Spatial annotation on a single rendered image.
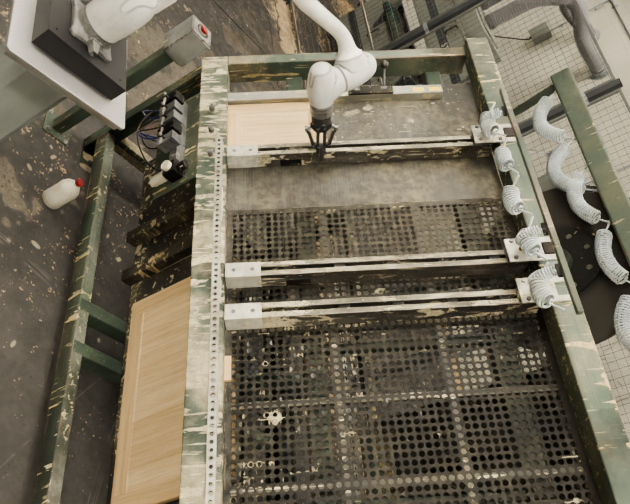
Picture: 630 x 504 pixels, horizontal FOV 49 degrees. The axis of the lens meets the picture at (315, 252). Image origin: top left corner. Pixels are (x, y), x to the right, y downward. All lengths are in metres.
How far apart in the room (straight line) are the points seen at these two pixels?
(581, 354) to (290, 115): 1.55
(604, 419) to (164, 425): 1.48
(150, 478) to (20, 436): 0.54
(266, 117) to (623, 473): 1.92
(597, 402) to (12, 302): 2.18
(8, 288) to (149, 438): 0.85
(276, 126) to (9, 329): 1.35
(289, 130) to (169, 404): 1.22
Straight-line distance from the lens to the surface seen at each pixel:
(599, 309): 3.01
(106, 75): 2.64
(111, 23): 2.59
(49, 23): 2.56
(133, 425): 2.79
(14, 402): 2.89
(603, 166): 3.28
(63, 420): 2.77
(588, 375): 2.36
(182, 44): 3.19
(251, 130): 3.02
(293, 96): 3.13
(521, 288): 2.47
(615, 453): 2.28
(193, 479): 2.15
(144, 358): 2.89
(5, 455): 2.82
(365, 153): 2.86
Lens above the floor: 2.20
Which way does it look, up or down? 24 degrees down
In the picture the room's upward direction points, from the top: 66 degrees clockwise
